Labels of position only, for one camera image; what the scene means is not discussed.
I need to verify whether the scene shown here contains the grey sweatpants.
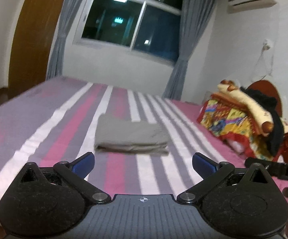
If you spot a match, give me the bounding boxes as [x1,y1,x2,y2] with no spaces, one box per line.
[94,114,171,155]

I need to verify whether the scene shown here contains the black garment on blanket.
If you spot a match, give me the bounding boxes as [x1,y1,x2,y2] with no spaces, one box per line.
[240,86,286,157]

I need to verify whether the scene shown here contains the colourful folded blanket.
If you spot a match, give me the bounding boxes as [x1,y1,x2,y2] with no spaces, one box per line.
[197,80,288,161]

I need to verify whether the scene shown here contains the striped purple pink bedsheet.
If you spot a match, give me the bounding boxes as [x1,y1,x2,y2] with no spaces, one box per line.
[0,77,246,199]

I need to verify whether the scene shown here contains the brown wooden door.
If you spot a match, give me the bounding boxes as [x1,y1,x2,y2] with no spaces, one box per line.
[8,0,64,99]

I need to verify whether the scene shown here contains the grey right curtain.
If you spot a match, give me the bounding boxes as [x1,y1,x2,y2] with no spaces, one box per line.
[162,0,216,100]

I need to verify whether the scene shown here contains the grey curtain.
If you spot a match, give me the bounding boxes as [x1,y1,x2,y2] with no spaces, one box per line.
[162,0,216,100]
[45,0,83,80]

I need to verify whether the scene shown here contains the grey left curtain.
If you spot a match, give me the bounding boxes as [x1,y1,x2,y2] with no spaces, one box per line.
[45,0,83,80]

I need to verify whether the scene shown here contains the white wall cable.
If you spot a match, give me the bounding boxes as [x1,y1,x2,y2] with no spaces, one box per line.
[251,39,275,82]

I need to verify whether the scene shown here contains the window with white frame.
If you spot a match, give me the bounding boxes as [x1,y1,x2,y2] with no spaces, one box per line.
[74,0,183,64]

